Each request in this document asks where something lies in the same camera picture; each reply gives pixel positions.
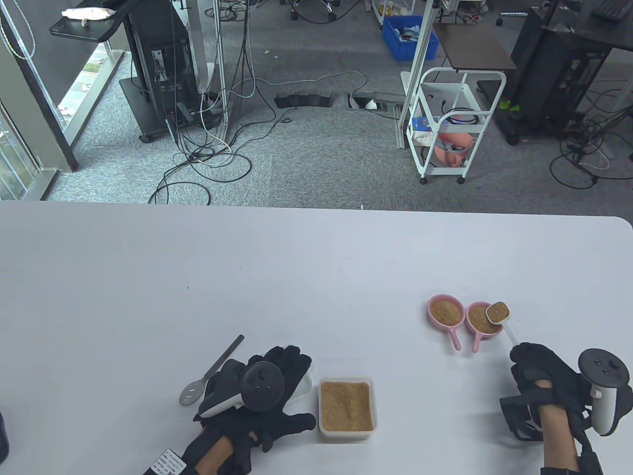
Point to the black wrist band white label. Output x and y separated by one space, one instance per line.
591 462
168 464

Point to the white rolling cart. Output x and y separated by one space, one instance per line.
450 94

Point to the black power strip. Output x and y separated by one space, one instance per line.
301 100

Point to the black wheeled equipment stand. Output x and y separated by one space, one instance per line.
158 29

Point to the grey disposable spoon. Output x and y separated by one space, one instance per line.
190 395

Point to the clear container lid green seal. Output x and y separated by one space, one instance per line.
304 388

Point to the office chair wheel base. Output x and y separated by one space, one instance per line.
326 7

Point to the person's left forearm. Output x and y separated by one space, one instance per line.
215 455

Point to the black white hand controller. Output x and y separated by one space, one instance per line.
262 386
603 371

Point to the brown top stand table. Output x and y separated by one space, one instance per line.
474 47

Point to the clear plastic sugar container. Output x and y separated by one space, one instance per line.
346 436

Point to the grey floor socket box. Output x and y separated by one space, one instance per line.
376 96

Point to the black computer rack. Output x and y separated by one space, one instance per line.
544 59

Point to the person's right hand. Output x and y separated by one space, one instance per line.
544 366

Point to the pink plastic basin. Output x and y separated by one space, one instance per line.
462 138

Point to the white plastic coffee spoon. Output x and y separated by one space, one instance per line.
509 334

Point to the scooped brown sugar granules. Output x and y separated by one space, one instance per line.
498 311
477 319
445 313

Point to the silver metal frame post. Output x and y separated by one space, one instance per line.
221 59
418 49

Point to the blue white box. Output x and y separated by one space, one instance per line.
420 123

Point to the blue plastic bin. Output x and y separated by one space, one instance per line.
395 47

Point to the black keyboard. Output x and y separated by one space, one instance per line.
613 7

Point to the small green object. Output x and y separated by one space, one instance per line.
505 105

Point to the black desk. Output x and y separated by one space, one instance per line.
608 34

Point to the white cloth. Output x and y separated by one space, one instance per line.
89 13

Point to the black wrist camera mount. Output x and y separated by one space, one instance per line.
517 415

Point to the person's right forearm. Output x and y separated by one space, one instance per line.
559 435

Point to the black tray shelf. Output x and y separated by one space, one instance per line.
79 30

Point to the person's left hand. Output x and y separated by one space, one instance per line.
294 363

